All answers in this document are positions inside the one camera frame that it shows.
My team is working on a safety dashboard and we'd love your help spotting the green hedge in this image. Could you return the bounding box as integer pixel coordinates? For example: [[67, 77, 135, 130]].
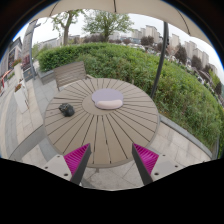
[[37, 43, 224, 152]]

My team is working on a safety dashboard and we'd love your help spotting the grey lamp post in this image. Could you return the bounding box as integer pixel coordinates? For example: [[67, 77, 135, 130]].
[[29, 20, 37, 80]]

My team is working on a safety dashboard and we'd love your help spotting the white planter box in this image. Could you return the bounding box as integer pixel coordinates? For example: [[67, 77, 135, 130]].
[[14, 81, 29, 113]]

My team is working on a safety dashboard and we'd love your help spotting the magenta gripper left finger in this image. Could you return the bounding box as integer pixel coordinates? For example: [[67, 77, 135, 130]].
[[64, 144, 91, 185]]

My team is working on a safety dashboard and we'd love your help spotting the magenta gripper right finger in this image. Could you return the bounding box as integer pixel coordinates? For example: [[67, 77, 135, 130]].
[[132, 143, 159, 185]]

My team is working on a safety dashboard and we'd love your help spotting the grey slatted patio chair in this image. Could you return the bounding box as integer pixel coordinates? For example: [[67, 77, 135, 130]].
[[54, 61, 92, 89]]

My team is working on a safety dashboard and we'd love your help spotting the beige patio umbrella canopy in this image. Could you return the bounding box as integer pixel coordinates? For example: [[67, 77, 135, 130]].
[[31, 0, 212, 45]]

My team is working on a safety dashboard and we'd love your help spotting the round slatted outdoor table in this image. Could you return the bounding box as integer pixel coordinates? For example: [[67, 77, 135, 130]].
[[44, 78, 159, 168]]

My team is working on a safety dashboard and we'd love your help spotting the lilac mouse pad wrist rest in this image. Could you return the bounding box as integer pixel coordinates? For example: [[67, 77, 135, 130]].
[[92, 88, 123, 110]]

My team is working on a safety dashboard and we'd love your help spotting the black computer mouse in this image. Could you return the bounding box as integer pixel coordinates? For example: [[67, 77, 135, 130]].
[[59, 103, 75, 117]]

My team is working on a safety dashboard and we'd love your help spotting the dark curved umbrella pole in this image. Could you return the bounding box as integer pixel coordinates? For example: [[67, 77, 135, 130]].
[[150, 21, 169, 99]]

